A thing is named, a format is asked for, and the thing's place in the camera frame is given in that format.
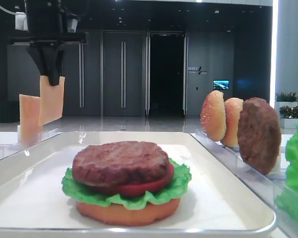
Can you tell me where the left clear plastic rail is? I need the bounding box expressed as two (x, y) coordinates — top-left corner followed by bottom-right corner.
(0, 129), (60, 160)

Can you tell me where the red tomato slice on stack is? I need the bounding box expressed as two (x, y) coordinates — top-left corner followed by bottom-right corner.
(115, 163), (174, 196)

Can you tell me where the right clear plastic rail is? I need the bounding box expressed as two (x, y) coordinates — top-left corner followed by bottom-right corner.
(194, 129), (298, 238)

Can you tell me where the standing brown meat patty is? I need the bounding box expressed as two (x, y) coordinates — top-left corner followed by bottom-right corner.
(237, 97), (281, 175)

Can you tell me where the orange cheese slice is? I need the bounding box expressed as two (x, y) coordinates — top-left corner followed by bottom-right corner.
(38, 75), (65, 126)
(19, 94), (43, 144)

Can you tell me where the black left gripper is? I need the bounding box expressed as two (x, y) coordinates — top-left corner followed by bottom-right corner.
(9, 0), (87, 86)

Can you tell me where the sesame bun top standing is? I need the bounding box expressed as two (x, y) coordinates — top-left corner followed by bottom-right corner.
(201, 90), (226, 141)

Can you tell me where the green lettuce leaf on stack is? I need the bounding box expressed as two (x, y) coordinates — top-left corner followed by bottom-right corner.
(62, 159), (192, 210)

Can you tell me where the standing green lettuce leaf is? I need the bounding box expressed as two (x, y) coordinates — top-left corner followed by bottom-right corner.
(276, 125), (298, 222)

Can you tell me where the lower potted plants planter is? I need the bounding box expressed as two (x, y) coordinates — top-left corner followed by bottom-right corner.
(280, 106), (298, 128)

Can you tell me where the dark double door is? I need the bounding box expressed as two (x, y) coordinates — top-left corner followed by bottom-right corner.
(63, 31), (145, 117)

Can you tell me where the clear plastic rail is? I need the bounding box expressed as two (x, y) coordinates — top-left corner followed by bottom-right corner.
(194, 129), (298, 238)
(0, 129), (60, 160)

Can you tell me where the bottom bun on tray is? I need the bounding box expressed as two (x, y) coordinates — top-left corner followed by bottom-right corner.
(76, 198), (180, 227)

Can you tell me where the small wall screen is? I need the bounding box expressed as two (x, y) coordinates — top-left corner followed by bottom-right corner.
(213, 80), (229, 90)

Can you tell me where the potted plants planter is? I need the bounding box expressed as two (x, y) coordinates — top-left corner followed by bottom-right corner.
(280, 106), (298, 128)
(275, 92), (298, 112)

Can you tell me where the upper potted plants planter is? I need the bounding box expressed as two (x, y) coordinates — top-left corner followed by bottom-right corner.
(275, 92), (298, 112)

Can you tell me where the brown meat patty on stack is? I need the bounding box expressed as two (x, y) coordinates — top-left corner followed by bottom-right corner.
(72, 141), (169, 187)

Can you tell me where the white rectangular tray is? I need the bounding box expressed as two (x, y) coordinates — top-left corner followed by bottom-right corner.
(0, 132), (277, 238)

